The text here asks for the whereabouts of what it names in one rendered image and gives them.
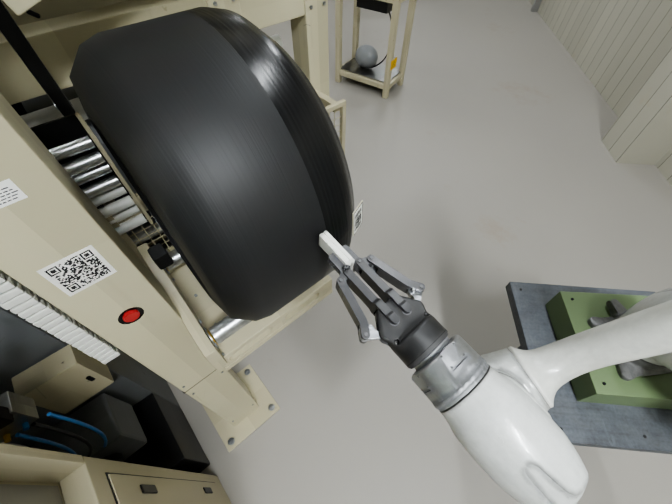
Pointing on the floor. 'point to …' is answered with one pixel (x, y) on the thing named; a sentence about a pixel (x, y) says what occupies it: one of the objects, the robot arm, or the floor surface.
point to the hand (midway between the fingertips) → (336, 252)
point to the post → (218, 383)
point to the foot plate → (232, 436)
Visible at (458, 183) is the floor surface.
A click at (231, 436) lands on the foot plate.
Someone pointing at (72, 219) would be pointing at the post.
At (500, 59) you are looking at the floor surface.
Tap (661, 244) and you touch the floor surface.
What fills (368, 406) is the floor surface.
